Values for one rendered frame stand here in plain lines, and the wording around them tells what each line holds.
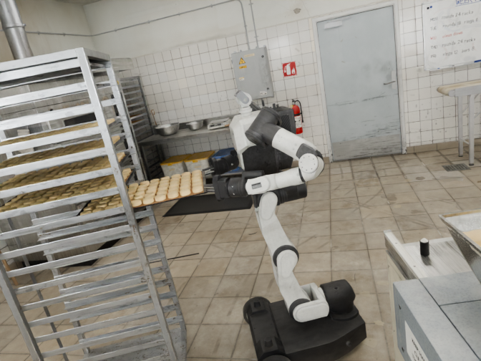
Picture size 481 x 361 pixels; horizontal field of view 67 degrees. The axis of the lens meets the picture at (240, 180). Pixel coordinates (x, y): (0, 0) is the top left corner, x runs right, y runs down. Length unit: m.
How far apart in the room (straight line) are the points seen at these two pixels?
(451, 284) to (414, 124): 5.05
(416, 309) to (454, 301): 0.07
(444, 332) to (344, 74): 5.07
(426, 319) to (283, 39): 5.10
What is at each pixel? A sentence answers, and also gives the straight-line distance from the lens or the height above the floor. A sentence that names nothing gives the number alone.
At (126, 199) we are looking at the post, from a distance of 1.65.
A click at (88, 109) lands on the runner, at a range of 1.63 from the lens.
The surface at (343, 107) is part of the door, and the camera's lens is 5.65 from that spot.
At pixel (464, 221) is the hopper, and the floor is 1.30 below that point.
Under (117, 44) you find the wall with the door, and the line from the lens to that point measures 6.43.
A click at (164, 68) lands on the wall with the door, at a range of 6.08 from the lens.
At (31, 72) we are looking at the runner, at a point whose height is 1.77.
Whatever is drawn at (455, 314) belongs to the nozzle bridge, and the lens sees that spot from 0.74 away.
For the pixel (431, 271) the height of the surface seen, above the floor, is 0.84.
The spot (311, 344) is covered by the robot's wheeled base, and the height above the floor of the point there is 0.17.
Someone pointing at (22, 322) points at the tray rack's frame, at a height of 0.73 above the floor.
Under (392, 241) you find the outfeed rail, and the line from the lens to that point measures 1.52.
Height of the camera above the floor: 1.63
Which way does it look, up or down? 17 degrees down
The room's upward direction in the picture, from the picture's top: 11 degrees counter-clockwise
